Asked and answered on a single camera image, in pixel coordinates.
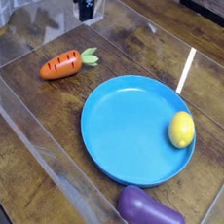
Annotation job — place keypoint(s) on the yellow toy lemon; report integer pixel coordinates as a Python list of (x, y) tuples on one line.
[(181, 130)]

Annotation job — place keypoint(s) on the clear acrylic enclosure wall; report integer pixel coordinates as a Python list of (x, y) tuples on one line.
[(46, 173)]

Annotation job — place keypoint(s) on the blue round tray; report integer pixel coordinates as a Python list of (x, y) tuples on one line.
[(124, 125)]

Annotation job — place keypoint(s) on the orange toy carrot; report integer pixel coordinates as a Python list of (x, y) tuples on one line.
[(68, 63)]

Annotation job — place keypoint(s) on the purple toy eggplant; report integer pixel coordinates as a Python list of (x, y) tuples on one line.
[(138, 207)]

